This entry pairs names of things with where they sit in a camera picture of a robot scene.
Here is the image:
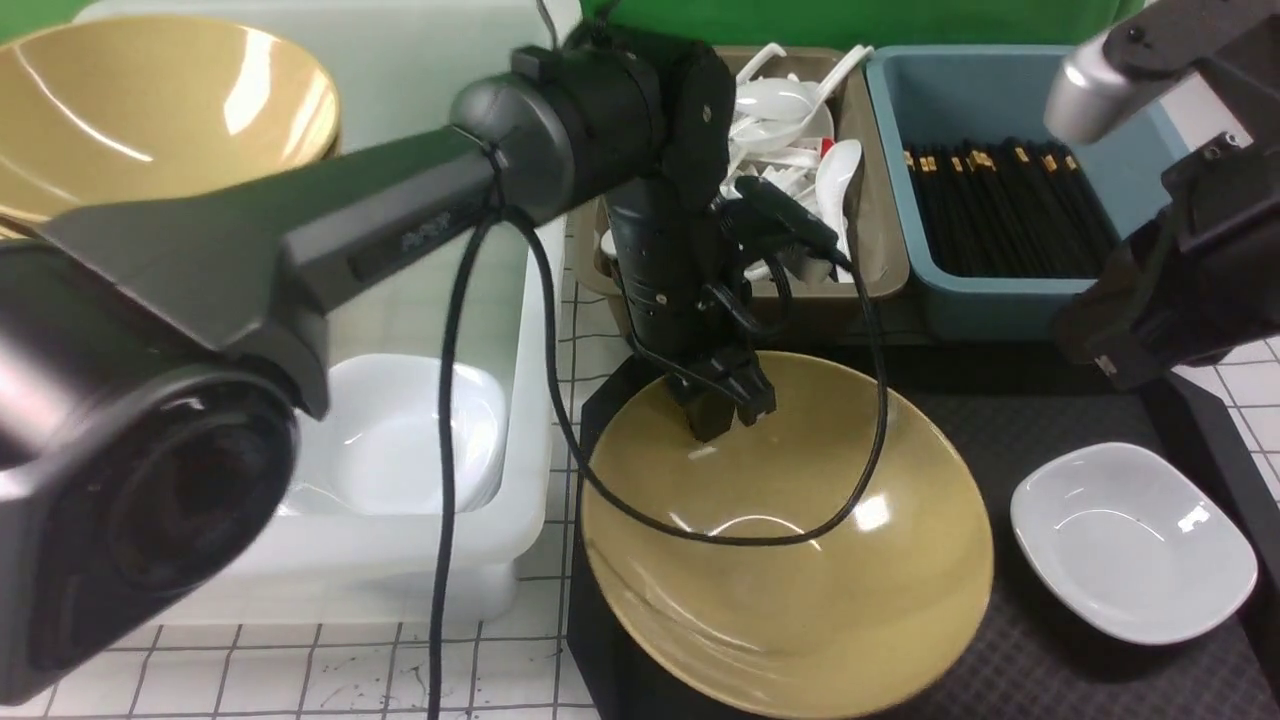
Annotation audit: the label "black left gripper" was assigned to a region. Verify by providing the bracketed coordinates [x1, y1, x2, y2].
[605, 170, 777, 445]

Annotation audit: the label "tan noodle bowl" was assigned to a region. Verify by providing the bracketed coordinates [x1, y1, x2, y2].
[573, 352, 995, 719]

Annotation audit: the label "white square sauce dish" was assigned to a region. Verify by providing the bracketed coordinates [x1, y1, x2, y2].
[1010, 442, 1260, 646]

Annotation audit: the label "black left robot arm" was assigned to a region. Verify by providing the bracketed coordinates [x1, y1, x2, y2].
[3, 14, 776, 705]

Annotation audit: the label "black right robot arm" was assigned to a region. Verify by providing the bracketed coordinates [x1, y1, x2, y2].
[1044, 1, 1279, 389]

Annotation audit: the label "white spoon on pile top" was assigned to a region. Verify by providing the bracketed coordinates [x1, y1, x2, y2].
[814, 138, 864, 282]

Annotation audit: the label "pile of white spoons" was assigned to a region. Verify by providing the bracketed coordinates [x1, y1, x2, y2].
[719, 44, 874, 222]

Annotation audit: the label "black textured serving tray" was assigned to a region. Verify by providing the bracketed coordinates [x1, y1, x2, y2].
[564, 343, 1280, 720]

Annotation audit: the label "stacked white square dishes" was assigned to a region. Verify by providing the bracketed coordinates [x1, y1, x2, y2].
[276, 354, 508, 516]

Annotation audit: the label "blue plastic chopstick bin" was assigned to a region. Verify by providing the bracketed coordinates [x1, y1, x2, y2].
[865, 45, 1188, 342]

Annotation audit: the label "bundle of black chopsticks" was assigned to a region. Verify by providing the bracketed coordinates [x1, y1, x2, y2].
[902, 137, 1120, 281]

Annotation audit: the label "large white plastic tub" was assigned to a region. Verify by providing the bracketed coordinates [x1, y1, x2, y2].
[77, 1, 553, 626]

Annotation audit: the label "stack of tan bowls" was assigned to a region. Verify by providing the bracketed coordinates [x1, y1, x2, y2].
[1, 15, 340, 240]

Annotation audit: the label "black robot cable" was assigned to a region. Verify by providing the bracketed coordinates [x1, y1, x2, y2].
[426, 200, 891, 720]

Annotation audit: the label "silver wrist camera cylinder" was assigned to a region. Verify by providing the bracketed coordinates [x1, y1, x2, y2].
[1044, 31, 1142, 143]

